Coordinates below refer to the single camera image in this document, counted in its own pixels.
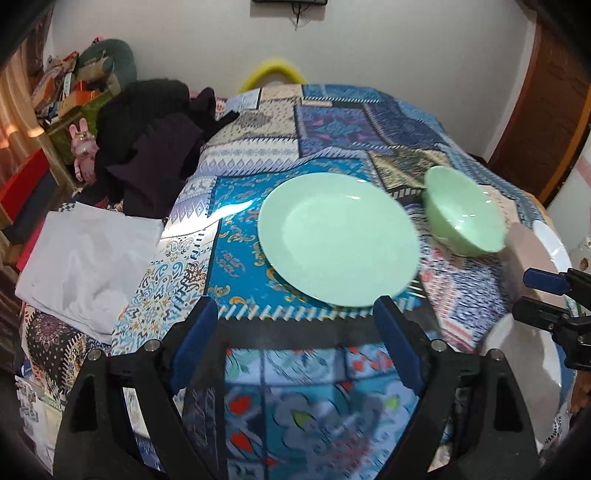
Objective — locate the mint green plate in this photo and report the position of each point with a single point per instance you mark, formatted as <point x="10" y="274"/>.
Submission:
<point x="339" y="239"/>

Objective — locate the black clothing pile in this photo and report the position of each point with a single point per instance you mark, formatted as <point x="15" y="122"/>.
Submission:
<point x="149" y="140"/>

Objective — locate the white plate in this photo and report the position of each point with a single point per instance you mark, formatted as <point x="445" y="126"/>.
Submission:
<point x="534" y="360"/>

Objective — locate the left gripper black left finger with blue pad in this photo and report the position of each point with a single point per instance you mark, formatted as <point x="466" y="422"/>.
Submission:
<point x="95" y="438"/>

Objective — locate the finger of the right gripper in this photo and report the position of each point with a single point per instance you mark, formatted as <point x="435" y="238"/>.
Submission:
<point x="572" y="334"/>
<point x="572" y="283"/>

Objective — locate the white bowl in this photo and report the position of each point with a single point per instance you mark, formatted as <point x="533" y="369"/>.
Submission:
<point x="553" y="245"/>

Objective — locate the pink bowl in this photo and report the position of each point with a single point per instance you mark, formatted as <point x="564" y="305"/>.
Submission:
<point x="523" y="250"/>

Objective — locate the mint green bowl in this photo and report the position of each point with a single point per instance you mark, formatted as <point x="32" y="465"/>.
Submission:
<point x="461" y="215"/>

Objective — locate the brown wooden door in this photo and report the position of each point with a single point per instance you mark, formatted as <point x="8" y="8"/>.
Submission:
<point x="545" y="131"/>

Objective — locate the white folded cloth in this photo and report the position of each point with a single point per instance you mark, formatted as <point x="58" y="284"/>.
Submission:
<point x="86" y="266"/>

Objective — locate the pink bunny toy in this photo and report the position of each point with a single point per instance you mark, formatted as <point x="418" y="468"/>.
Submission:
<point x="83" y="149"/>

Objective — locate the green plush cushion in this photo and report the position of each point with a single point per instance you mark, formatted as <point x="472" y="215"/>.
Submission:
<point x="110" y="61"/>

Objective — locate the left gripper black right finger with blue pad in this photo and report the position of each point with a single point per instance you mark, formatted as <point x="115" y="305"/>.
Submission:
<point x="471" y="421"/>

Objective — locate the blue patchwork tablecloth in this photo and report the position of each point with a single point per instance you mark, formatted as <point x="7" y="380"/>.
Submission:
<point x="292" y="387"/>

